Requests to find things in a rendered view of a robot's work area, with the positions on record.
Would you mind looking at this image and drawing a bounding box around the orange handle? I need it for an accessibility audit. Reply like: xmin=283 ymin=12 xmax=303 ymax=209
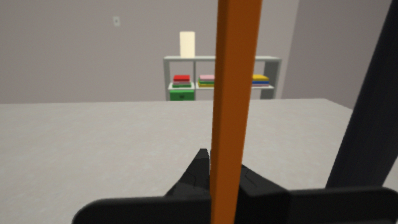
xmin=210 ymin=0 xmax=263 ymax=224

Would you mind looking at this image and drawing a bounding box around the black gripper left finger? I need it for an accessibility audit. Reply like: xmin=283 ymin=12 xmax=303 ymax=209
xmin=71 ymin=148 xmax=212 ymax=224

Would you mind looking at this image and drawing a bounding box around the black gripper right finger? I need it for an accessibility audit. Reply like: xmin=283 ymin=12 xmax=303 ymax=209
xmin=234 ymin=164 xmax=398 ymax=224

